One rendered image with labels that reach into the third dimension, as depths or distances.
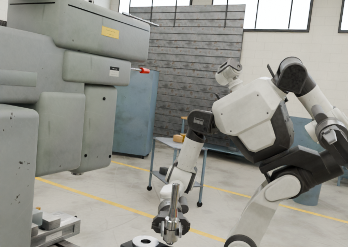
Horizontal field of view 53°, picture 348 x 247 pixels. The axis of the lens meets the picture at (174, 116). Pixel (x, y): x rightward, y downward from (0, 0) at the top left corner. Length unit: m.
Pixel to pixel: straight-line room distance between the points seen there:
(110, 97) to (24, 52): 0.39
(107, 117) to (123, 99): 6.14
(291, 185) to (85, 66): 0.88
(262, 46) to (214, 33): 1.31
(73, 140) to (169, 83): 8.65
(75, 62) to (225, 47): 8.10
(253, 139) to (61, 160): 0.72
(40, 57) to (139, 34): 0.45
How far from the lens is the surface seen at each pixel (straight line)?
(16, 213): 0.95
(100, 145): 1.30
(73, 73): 1.13
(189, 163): 1.56
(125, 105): 7.43
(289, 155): 1.44
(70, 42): 1.11
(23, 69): 1.03
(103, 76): 1.23
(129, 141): 7.48
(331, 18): 8.71
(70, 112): 1.14
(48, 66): 1.08
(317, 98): 1.45
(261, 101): 1.36
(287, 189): 1.44
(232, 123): 1.40
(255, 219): 1.52
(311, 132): 1.22
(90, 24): 1.17
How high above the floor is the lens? 1.66
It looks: 5 degrees down
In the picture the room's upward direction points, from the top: 6 degrees clockwise
